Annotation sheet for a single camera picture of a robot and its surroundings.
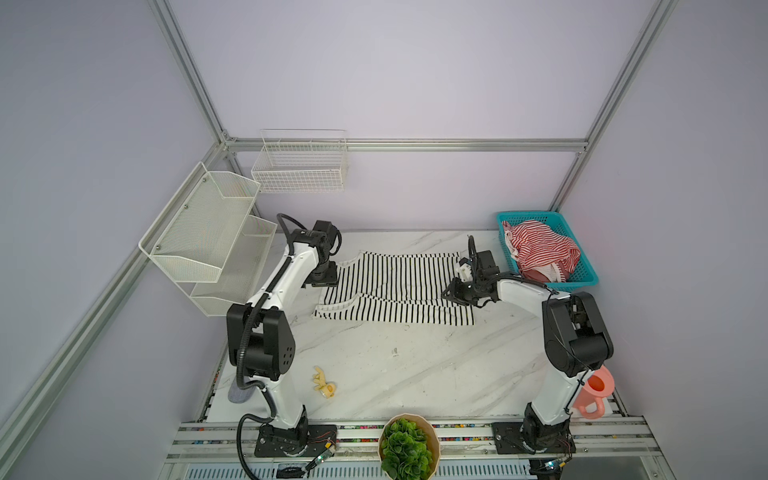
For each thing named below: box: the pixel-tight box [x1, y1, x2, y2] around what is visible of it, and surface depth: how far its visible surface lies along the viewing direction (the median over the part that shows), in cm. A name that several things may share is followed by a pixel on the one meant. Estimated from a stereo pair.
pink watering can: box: [573, 365, 615, 419], surface depth 73 cm
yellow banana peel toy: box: [312, 365, 337, 399], surface depth 83 cm
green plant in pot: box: [378, 413, 441, 480], surface depth 64 cm
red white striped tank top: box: [502, 220, 580, 283], surface depth 106 cm
